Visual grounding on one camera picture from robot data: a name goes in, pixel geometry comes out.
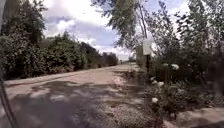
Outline pale cracked asphalt road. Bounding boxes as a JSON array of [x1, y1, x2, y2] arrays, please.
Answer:
[[0, 63, 148, 128]]

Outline gravel strip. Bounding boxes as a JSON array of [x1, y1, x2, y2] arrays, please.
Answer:
[[99, 68, 158, 128]]

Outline white-flowered bushes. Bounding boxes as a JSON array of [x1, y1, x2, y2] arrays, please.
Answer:
[[146, 0, 224, 116]]

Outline slender tall tree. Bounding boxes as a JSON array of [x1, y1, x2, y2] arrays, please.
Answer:
[[91, 0, 149, 64]]

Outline white sign on pole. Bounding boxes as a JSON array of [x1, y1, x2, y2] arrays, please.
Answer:
[[142, 38, 153, 84]]

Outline pale concrete slab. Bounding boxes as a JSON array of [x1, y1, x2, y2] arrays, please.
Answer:
[[162, 106, 224, 128]]

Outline dense green roadside bushes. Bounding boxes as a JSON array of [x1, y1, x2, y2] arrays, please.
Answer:
[[0, 0, 120, 81]]

